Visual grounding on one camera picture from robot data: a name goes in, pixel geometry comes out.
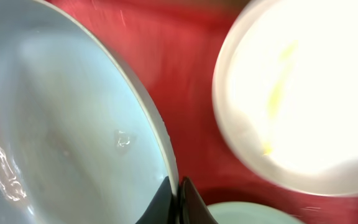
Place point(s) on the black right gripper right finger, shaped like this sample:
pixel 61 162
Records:
pixel 193 210

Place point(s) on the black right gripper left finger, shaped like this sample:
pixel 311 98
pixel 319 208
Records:
pixel 162 208

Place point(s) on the red plastic tray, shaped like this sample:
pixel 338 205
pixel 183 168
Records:
pixel 173 46

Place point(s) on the light green plate front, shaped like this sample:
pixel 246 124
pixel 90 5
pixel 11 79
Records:
pixel 249 213

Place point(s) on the light green plate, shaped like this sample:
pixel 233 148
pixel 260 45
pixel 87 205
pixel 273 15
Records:
pixel 81 140
pixel 249 213

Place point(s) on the white round plate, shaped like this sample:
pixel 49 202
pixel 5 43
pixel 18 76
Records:
pixel 285 94

